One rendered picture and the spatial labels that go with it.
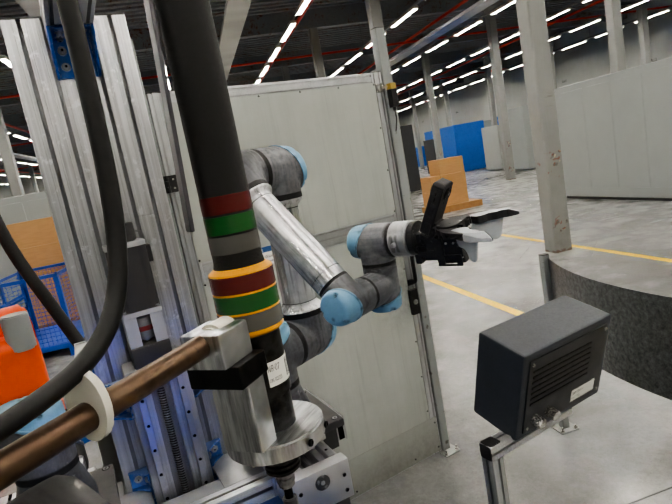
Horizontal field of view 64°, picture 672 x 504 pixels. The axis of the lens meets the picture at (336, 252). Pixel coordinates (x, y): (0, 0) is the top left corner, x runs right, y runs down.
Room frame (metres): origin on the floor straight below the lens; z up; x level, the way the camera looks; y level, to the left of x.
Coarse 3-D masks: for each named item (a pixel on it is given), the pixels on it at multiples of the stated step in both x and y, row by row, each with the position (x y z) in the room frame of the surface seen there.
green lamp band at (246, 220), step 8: (224, 216) 0.34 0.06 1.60; (232, 216) 0.34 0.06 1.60; (240, 216) 0.34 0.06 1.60; (248, 216) 0.35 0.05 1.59; (208, 224) 0.34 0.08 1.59; (216, 224) 0.34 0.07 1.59; (224, 224) 0.34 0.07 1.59; (232, 224) 0.34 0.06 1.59; (240, 224) 0.34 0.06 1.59; (248, 224) 0.34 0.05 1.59; (256, 224) 0.35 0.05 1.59; (208, 232) 0.34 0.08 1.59; (216, 232) 0.34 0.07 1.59; (224, 232) 0.34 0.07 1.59; (232, 232) 0.34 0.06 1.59
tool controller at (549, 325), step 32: (512, 320) 1.01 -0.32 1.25; (544, 320) 1.00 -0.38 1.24; (576, 320) 0.99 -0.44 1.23; (608, 320) 1.01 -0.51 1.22; (480, 352) 0.98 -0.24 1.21; (512, 352) 0.91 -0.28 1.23; (544, 352) 0.91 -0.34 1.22; (576, 352) 0.97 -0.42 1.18; (480, 384) 0.99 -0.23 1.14; (512, 384) 0.92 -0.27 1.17; (544, 384) 0.93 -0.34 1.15; (576, 384) 0.99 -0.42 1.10; (512, 416) 0.93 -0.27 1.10; (544, 416) 0.96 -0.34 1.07
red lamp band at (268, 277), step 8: (272, 264) 0.36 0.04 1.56; (256, 272) 0.34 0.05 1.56; (264, 272) 0.34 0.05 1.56; (272, 272) 0.35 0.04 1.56; (216, 280) 0.34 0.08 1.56; (224, 280) 0.33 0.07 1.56; (232, 280) 0.33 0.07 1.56; (240, 280) 0.33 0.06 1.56; (248, 280) 0.33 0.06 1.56; (256, 280) 0.34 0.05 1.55; (264, 280) 0.34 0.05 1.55; (272, 280) 0.35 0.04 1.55; (216, 288) 0.34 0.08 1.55; (224, 288) 0.34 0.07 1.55; (232, 288) 0.33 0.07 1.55; (240, 288) 0.33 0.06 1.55; (248, 288) 0.33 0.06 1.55; (256, 288) 0.34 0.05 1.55
